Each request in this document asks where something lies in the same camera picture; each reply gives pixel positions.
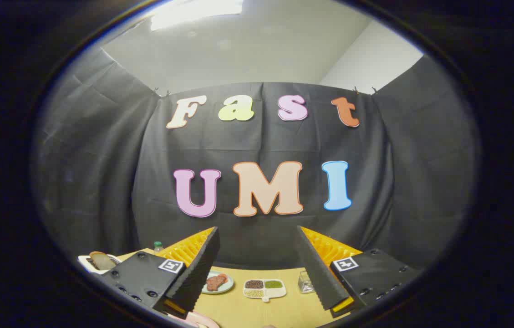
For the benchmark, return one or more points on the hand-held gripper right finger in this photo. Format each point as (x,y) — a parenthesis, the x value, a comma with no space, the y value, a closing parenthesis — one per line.
(320,273)

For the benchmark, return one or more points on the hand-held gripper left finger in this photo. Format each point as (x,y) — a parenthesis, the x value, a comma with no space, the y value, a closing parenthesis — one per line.
(197,273)

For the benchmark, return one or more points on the plain white bread slice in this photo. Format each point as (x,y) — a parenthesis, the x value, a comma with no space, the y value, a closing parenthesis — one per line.
(102,260)

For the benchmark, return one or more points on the clear utensil holder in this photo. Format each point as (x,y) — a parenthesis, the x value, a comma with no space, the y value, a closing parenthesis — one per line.
(305,284)

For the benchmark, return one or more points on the pale green plate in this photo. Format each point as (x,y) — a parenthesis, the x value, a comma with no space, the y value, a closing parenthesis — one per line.
(228,287)

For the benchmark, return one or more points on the clear water bottle green cap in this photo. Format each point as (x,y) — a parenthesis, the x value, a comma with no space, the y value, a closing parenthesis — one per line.
(158,248)

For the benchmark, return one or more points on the pink plate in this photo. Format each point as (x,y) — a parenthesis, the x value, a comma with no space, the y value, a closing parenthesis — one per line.
(204,321)

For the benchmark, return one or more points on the white divided bean dish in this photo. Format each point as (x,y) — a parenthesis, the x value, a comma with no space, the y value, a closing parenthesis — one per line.
(264,291)

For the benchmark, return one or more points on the white toaster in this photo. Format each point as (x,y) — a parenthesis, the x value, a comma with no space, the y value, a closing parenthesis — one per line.
(84,264)

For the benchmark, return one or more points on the black backdrop cloth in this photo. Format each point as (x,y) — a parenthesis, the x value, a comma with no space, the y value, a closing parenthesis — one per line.
(261,146)

